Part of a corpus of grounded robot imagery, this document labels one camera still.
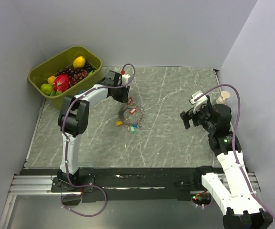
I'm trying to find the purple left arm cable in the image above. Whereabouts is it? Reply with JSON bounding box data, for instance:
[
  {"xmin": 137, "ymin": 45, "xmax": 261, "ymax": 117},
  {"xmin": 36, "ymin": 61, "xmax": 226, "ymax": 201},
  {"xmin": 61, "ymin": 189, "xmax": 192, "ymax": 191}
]
[{"xmin": 60, "ymin": 63, "xmax": 136, "ymax": 217}]

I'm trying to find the small orange fruit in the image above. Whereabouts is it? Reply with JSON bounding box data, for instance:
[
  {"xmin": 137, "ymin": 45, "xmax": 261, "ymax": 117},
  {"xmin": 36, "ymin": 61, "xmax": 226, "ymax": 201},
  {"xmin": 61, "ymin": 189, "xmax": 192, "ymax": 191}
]
[{"xmin": 47, "ymin": 76, "xmax": 56, "ymax": 85}]

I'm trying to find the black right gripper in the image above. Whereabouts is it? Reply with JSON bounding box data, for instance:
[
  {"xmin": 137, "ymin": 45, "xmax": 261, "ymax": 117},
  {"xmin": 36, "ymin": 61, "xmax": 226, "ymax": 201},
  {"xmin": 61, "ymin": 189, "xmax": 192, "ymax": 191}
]
[{"xmin": 180, "ymin": 102, "xmax": 216, "ymax": 133}]

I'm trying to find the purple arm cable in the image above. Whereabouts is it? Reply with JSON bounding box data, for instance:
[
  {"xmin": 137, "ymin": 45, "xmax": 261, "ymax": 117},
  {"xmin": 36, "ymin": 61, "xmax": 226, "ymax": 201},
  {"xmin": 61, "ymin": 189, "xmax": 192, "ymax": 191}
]
[
  {"xmin": 194, "ymin": 83, "xmax": 275, "ymax": 229},
  {"xmin": 60, "ymin": 63, "xmax": 136, "ymax": 217}
]

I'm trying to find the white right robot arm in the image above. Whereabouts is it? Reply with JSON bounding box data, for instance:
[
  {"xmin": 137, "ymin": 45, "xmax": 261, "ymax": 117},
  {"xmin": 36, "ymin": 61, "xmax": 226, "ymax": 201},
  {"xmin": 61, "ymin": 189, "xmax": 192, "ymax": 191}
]
[{"xmin": 180, "ymin": 91, "xmax": 273, "ymax": 229}]

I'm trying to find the red dragon fruit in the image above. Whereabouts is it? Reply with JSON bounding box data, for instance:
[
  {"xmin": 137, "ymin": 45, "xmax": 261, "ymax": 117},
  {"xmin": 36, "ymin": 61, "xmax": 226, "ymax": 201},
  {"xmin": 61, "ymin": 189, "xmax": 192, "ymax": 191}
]
[{"xmin": 53, "ymin": 74, "xmax": 70, "ymax": 94}]

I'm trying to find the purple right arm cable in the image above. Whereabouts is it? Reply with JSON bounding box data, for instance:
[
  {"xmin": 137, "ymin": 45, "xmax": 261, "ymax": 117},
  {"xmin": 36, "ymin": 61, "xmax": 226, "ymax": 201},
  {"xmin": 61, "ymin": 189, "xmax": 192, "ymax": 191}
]
[{"xmin": 194, "ymin": 83, "xmax": 275, "ymax": 229}]

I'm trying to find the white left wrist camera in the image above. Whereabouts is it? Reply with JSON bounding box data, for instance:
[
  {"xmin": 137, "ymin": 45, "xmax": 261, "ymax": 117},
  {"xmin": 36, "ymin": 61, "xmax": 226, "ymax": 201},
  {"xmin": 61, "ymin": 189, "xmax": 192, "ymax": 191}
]
[{"xmin": 121, "ymin": 70, "xmax": 131, "ymax": 86}]

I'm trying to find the yellow lemon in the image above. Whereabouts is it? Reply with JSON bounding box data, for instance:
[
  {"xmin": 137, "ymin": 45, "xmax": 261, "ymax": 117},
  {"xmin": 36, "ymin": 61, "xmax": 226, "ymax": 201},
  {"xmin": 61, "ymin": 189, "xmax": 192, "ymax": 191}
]
[{"xmin": 73, "ymin": 56, "xmax": 86, "ymax": 68}]

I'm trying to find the aluminium rail frame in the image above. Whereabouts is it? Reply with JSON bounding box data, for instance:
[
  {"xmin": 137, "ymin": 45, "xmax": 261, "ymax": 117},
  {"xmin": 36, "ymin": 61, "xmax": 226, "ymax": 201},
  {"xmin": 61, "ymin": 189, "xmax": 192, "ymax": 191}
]
[{"xmin": 0, "ymin": 173, "xmax": 62, "ymax": 229}]

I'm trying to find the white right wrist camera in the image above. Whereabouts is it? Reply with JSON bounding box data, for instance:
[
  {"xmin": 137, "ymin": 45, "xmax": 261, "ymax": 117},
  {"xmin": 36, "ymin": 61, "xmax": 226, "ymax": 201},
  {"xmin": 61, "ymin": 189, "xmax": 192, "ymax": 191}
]
[{"xmin": 190, "ymin": 90, "xmax": 203, "ymax": 105}]

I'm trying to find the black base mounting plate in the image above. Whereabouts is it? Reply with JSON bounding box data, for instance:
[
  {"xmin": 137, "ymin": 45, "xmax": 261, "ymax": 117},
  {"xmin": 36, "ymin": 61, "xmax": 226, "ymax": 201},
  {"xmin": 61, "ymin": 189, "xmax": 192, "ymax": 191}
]
[{"xmin": 20, "ymin": 166, "xmax": 223, "ymax": 205}]

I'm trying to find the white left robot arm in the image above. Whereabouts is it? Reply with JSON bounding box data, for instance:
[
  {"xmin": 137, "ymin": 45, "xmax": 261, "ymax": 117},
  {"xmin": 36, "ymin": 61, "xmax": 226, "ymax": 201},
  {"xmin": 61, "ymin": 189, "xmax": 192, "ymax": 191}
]
[{"xmin": 57, "ymin": 70, "xmax": 134, "ymax": 192}]

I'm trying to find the olive green plastic bin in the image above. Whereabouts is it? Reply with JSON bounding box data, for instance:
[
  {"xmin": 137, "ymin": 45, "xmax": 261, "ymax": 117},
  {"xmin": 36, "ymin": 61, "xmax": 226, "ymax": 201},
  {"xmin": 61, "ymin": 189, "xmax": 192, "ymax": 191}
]
[{"xmin": 28, "ymin": 46, "xmax": 102, "ymax": 110}]

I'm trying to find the soap pump bottle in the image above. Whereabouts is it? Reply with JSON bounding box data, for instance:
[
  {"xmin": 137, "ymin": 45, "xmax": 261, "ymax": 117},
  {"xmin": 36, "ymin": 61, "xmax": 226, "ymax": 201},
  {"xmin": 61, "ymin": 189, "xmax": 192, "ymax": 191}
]
[{"xmin": 216, "ymin": 91, "xmax": 231, "ymax": 105}]

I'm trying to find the dark red grape bunch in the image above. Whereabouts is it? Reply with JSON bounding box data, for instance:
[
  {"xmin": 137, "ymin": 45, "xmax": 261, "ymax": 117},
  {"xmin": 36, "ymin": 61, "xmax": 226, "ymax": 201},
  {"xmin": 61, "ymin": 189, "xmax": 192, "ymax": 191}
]
[{"xmin": 55, "ymin": 62, "xmax": 96, "ymax": 87}]

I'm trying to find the yellow key tag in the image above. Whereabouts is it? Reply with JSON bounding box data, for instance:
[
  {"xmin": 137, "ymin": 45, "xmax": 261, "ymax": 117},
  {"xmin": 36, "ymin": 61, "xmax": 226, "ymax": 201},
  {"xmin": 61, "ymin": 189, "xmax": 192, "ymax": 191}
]
[{"xmin": 116, "ymin": 121, "xmax": 123, "ymax": 126}]

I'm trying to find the green lime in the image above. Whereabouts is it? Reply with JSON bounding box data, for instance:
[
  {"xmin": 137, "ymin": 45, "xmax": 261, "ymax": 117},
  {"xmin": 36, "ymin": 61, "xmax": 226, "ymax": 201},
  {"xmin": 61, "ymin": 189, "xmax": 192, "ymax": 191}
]
[{"xmin": 40, "ymin": 83, "xmax": 53, "ymax": 96}]

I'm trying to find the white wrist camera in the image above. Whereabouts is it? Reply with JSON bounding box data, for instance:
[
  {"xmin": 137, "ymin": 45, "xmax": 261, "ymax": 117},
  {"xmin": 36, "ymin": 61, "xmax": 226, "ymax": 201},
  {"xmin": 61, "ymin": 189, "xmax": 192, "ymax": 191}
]
[
  {"xmin": 190, "ymin": 90, "xmax": 203, "ymax": 105},
  {"xmin": 121, "ymin": 70, "xmax": 131, "ymax": 86}
]

